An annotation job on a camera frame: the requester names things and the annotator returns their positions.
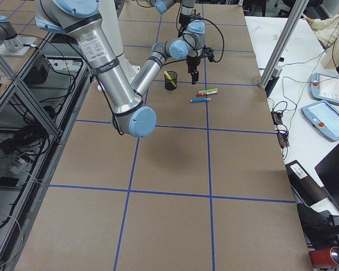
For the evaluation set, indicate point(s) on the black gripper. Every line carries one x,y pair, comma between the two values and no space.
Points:
192,61

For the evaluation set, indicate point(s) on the green highlighter pen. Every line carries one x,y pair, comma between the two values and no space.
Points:
214,89

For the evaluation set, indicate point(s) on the blue highlighter pen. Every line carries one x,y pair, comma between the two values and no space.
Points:
197,100

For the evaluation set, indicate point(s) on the yellow highlighter pen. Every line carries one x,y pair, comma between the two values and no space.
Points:
169,79

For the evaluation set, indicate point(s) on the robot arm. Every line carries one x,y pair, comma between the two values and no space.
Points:
82,21
169,8

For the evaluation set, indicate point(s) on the black mesh pen cup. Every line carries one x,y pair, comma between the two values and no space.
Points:
171,81

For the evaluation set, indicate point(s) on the brown table mat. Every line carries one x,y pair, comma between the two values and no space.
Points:
207,190

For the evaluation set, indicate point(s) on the far teach pendant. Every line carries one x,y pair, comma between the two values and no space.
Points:
325,87

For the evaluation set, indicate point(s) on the teach pendant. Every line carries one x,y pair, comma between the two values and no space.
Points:
324,118
325,87

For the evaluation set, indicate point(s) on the near teach pendant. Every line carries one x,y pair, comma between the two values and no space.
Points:
324,118

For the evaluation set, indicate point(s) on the seated person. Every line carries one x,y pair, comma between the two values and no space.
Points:
326,31

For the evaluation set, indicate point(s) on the red cylinder can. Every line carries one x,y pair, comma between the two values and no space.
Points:
325,258

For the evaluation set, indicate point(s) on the aluminium frame post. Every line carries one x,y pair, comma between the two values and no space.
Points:
285,35

